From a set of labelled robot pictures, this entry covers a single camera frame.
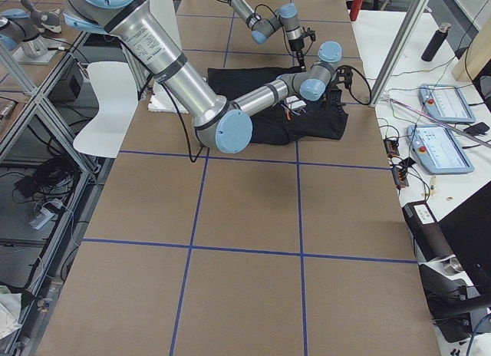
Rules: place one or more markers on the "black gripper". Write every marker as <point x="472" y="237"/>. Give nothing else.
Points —
<point x="333" y="95"/>
<point x="296" y="47"/>

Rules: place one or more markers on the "black graphic t-shirt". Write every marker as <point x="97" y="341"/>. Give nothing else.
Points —
<point x="276" y="125"/>

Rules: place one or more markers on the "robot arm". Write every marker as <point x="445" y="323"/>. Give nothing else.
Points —
<point x="219" y="123"/>
<point x="284" y="18"/>

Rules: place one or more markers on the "red cylinder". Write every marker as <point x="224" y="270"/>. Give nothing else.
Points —
<point x="355" y="8"/>

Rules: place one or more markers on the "black bottle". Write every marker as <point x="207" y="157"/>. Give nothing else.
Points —
<point x="439" y="36"/>

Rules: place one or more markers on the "near blue teach pendant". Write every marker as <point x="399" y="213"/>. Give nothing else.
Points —
<point x="437" y="150"/>

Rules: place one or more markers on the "blue teach pendant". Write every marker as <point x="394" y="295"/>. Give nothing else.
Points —
<point x="437" y="150"/>
<point x="445" y="103"/>

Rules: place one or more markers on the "far blue teach pendant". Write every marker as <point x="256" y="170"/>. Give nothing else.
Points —
<point x="445" y="103"/>

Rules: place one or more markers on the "white chair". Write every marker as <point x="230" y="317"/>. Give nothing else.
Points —
<point x="116" y="94"/>

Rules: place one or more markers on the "black monitor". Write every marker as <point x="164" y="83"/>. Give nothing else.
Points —
<point x="467" y="231"/>

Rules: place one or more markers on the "aluminium frame post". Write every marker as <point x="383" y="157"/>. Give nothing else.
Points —
<point x="406" y="29"/>

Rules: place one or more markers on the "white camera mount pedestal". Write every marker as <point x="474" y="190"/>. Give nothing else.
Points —
<point x="160" y="101"/>

